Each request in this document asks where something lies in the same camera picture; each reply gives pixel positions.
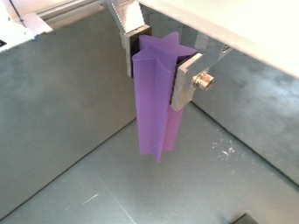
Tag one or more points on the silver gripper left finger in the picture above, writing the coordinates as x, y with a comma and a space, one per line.
129, 21

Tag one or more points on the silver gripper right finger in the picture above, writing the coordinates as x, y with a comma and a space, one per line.
192, 72

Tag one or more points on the purple star-shaped peg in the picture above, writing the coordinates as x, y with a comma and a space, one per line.
153, 76

